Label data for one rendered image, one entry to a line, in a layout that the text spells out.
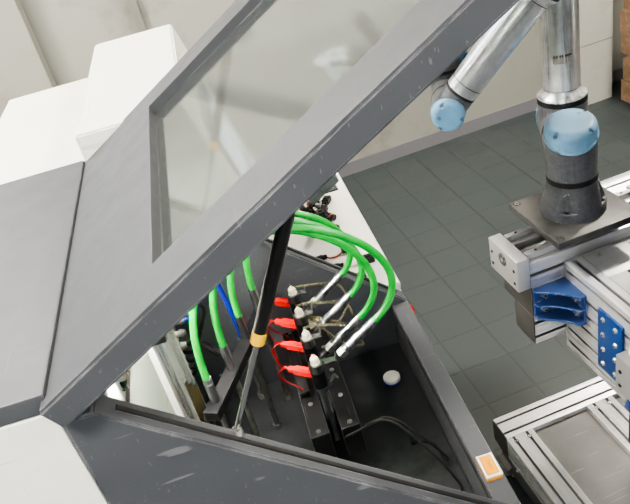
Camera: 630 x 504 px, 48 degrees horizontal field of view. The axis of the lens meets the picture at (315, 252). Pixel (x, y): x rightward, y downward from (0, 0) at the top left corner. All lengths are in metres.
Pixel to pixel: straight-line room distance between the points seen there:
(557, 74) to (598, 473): 1.16
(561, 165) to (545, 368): 1.32
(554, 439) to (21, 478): 1.73
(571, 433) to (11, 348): 1.79
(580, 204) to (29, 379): 1.27
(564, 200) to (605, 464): 0.89
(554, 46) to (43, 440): 1.34
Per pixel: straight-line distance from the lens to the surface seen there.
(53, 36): 3.92
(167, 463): 0.99
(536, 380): 2.85
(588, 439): 2.39
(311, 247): 1.95
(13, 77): 3.79
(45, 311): 1.05
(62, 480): 1.00
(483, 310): 3.17
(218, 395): 1.38
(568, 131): 1.70
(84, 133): 1.49
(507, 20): 1.60
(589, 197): 1.77
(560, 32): 1.75
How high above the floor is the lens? 2.01
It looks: 32 degrees down
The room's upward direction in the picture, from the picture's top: 15 degrees counter-clockwise
